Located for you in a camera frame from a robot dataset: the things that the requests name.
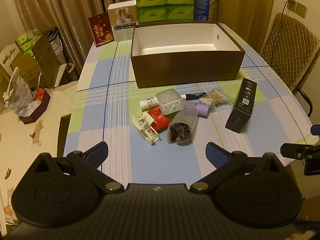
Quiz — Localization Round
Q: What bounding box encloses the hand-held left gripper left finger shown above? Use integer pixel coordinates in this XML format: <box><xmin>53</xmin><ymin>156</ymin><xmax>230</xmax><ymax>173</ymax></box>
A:
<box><xmin>34</xmin><ymin>141</ymin><xmax>125</xmax><ymax>194</ymax></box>

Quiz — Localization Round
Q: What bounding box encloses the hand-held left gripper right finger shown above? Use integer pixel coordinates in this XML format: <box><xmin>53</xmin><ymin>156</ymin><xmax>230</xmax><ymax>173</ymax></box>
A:
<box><xmin>190</xmin><ymin>142</ymin><xmax>285</xmax><ymax>194</ymax></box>

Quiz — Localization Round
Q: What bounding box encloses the translucent plastic container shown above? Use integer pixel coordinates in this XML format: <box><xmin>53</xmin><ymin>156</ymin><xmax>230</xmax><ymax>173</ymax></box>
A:
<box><xmin>171</xmin><ymin>106</ymin><xmax>198</xmax><ymax>130</ymax></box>

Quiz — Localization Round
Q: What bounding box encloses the bag of cotton swabs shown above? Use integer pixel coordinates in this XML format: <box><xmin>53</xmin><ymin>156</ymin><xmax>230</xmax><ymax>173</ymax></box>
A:
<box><xmin>199</xmin><ymin>87</ymin><xmax>234</xmax><ymax>110</ymax></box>

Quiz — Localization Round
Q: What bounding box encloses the white hair claw clip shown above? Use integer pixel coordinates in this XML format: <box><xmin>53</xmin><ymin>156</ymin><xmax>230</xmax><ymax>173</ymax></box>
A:
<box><xmin>131</xmin><ymin>112</ymin><xmax>160</xmax><ymax>146</ymax></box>

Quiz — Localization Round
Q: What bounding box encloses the black product box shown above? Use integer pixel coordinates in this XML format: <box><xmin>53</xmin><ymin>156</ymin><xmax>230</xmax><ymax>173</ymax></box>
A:
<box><xmin>225</xmin><ymin>77</ymin><xmax>258</xmax><ymax>133</ymax></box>

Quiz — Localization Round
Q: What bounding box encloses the clear cotton swab box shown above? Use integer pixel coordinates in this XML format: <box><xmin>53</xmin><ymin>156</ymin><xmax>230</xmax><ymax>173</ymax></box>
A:
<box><xmin>155</xmin><ymin>89</ymin><xmax>185</xmax><ymax>115</ymax></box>

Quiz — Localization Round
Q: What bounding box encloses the white pill bottle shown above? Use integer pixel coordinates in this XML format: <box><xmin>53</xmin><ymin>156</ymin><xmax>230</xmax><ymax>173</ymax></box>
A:
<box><xmin>139</xmin><ymin>97</ymin><xmax>160</xmax><ymax>110</ymax></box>

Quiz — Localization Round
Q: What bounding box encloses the brown cardboard storage box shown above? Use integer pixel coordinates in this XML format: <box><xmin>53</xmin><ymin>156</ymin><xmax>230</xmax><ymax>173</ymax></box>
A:
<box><xmin>130</xmin><ymin>21</ymin><xmax>246</xmax><ymax>89</ymax></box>

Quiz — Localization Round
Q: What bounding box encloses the checked cloth desktop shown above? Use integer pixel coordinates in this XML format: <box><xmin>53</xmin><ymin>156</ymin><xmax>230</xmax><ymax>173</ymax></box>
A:
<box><xmin>64</xmin><ymin>20</ymin><xmax>314</xmax><ymax>193</ymax></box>

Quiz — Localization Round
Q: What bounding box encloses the bag of dark dried flowers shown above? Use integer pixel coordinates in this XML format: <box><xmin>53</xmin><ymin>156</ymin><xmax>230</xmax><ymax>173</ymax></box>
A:
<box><xmin>166</xmin><ymin>121</ymin><xmax>193</xmax><ymax>146</ymax></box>

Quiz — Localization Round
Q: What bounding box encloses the purple plastic bottle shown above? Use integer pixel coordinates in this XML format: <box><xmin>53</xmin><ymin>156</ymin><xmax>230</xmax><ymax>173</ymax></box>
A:
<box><xmin>182</xmin><ymin>99</ymin><xmax>210</xmax><ymax>117</ymax></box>

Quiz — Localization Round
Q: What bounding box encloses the dark green tube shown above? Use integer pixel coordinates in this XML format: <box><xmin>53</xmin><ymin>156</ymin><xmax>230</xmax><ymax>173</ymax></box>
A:
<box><xmin>180</xmin><ymin>92</ymin><xmax>207</xmax><ymax>100</ymax></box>

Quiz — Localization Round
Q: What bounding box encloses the cream floral cloth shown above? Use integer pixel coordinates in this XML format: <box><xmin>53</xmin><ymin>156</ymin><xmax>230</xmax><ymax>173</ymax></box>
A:
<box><xmin>0</xmin><ymin>80</ymin><xmax>80</xmax><ymax>230</ymax></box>

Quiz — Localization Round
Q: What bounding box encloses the red plastic clip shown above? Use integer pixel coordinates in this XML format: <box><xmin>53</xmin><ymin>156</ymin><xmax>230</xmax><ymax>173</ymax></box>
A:
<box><xmin>147</xmin><ymin>107</ymin><xmax>171</xmax><ymax>132</ymax></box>

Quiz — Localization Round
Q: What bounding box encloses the dark red tray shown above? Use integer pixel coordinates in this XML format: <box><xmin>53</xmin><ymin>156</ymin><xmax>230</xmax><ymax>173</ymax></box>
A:
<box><xmin>19</xmin><ymin>89</ymin><xmax>51</xmax><ymax>125</ymax></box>

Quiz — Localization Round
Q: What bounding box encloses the chair with quilted cover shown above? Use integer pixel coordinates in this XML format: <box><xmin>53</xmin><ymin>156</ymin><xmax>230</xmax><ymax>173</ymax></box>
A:
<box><xmin>259</xmin><ymin>12</ymin><xmax>320</xmax><ymax>118</ymax></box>

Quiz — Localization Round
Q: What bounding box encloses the white furniture piece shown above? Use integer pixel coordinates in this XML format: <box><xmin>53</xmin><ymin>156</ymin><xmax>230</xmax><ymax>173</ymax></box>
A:
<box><xmin>59</xmin><ymin>62</ymin><xmax>75</xmax><ymax>83</ymax></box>

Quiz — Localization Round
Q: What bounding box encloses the silver foil bag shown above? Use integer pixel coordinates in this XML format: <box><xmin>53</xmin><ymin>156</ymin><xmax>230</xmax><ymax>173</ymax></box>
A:
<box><xmin>4</xmin><ymin>67</ymin><xmax>35</xmax><ymax>117</ymax></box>

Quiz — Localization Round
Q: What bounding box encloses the large brown cardboard box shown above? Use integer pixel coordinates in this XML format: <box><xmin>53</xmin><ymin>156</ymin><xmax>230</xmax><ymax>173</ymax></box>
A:
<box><xmin>32</xmin><ymin>34</ymin><xmax>62</xmax><ymax>89</ymax></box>

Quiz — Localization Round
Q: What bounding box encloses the small brown cardboard box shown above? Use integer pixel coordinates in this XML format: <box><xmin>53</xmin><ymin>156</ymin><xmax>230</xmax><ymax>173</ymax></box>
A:
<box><xmin>10</xmin><ymin>54</ymin><xmax>43</xmax><ymax>90</ymax></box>

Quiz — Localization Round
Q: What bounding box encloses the stack of metal basins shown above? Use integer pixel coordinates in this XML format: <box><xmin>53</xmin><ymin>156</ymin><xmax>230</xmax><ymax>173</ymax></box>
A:
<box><xmin>49</xmin><ymin>27</ymin><xmax>63</xmax><ymax>63</ymax></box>

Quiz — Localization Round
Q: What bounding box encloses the red gift box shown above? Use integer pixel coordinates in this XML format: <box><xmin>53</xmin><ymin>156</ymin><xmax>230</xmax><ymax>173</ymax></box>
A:
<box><xmin>88</xmin><ymin>12</ymin><xmax>115</xmax><ymax>48</ymax></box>

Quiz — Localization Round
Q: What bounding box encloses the white product box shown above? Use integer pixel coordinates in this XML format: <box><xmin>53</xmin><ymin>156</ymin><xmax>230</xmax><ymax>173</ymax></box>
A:
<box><xmin>107</xmin><ymin>1</ymin><xmax>137</xmax><ymax>42</ymax></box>

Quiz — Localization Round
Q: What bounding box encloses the white carved chair back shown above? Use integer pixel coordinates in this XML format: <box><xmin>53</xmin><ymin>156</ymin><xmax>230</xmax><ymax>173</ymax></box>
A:
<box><xmin>0</xmin><ymin>41</ymin><xmax>22</xmax><ymax>73</ymax></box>

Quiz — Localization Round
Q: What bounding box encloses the green tissue pack bundle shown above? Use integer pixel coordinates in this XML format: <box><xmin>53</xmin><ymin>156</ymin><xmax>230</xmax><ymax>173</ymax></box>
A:
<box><xmin>17</xmin><ymin>29</ymin><xmax>42</xmax><ymax>55</ymax></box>

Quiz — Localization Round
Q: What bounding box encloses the wooden door panel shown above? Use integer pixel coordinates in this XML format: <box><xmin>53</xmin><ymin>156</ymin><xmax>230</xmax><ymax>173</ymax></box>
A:
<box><xmin>219</xmin><ymin>0</ymin><xmax>278</xmax><ymax>46</ymax></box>

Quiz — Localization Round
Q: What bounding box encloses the beige curtain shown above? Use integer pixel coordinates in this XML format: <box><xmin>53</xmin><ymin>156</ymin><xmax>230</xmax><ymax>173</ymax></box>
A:
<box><xmin>9</xmin><ymin>0</ymin><xmax>137</xmax><ymax>75</ymax></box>

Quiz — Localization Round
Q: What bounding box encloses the blue printed carton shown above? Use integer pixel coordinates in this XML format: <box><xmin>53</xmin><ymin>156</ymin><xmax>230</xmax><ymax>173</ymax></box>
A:
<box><xmin>191</xmin><ymin>0</ymin><xmax>220</xmax><ymax>22</ymax></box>

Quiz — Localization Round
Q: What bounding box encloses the stack of green tissue packs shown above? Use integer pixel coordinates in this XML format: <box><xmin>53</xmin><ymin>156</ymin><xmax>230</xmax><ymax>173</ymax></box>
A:
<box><xmin>134</xmin><ymin>0</ymin><xmax>195</xmax><ymax>25</ymax></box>

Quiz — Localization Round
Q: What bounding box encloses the black power cable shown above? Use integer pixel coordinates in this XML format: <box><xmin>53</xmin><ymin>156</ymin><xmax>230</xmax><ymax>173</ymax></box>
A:
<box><xmin>269</xmin><ymin>0</ymin><xmax>293</xmax><ymax>68</ymax></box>

